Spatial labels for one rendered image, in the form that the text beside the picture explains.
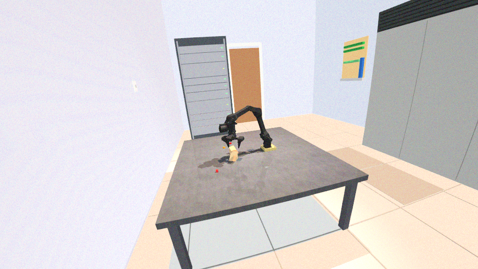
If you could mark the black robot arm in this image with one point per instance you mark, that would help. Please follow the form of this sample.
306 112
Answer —
229 124

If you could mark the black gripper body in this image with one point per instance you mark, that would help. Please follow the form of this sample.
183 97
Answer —
240 138

